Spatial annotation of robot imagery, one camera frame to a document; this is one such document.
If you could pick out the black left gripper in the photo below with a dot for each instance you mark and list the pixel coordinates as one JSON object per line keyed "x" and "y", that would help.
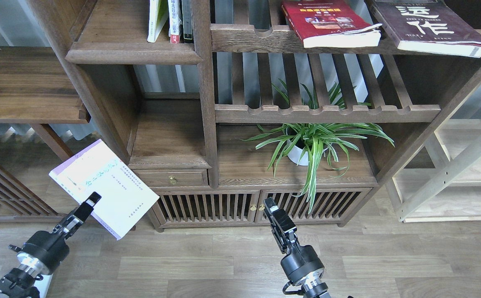
{"x": 43, "y": 252}

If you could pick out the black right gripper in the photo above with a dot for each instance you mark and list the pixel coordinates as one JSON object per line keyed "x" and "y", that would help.
{"x": 301, "y": 264}

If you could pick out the white lavender paperback book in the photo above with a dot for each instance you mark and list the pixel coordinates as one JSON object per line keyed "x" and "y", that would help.
{"x": 125, "y": 198}

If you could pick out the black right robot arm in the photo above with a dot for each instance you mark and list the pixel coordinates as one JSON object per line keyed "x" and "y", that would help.
{"x": 319, "y": 291}

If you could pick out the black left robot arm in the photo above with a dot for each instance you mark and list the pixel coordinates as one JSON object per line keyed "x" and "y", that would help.
{"x": 14, "y": 286}

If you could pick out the light wooden shelf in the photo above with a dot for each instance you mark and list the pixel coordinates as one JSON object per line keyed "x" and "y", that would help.
{"x": 451, "y": 190}

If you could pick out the white plant pot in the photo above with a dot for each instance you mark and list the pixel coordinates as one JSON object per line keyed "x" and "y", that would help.
{"x": 295, "y": 155}

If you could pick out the brass drawer knob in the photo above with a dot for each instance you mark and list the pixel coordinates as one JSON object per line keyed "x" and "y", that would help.
{"x": 172, "y": 180}

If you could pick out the green spider plant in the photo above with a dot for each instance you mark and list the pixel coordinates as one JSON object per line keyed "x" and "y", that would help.
{"x": 316, "y": 141}

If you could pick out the dark wooden bookshelf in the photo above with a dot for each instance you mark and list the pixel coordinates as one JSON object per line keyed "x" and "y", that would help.
{"x": 183, "y": 109}

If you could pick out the white stand leg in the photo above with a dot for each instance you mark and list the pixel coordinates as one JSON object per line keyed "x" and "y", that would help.
{"x": 43, "y": 285}

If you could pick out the dark wooden side table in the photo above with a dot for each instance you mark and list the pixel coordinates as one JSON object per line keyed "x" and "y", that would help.
{"x": 34, "y": 90}

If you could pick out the red paperback book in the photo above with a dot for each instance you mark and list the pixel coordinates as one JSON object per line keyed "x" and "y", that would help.
{"x": 329, "y": 23}

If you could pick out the red white upright book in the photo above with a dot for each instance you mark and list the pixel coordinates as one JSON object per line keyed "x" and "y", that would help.
{"x": 175, "y": 21}

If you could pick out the white green upright book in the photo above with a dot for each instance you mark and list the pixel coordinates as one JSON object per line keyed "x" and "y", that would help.
{"x": 158, "y": 16}

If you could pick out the black upright book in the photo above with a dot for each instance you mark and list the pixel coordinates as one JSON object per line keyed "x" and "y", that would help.
{"x": 187, "y": 30}

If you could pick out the dark brown book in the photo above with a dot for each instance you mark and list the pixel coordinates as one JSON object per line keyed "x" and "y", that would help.
{"x": 427, "y": 26}

